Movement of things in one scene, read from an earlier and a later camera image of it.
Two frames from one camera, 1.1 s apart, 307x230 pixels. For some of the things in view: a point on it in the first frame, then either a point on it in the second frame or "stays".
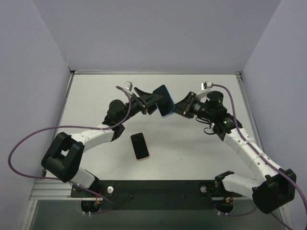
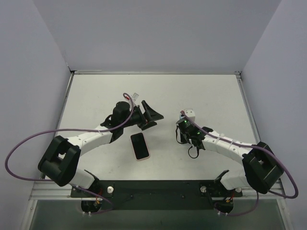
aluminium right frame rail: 251,112 stays
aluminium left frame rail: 44,172 stays
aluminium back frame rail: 223,73 stays
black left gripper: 141,104 -> 145,117
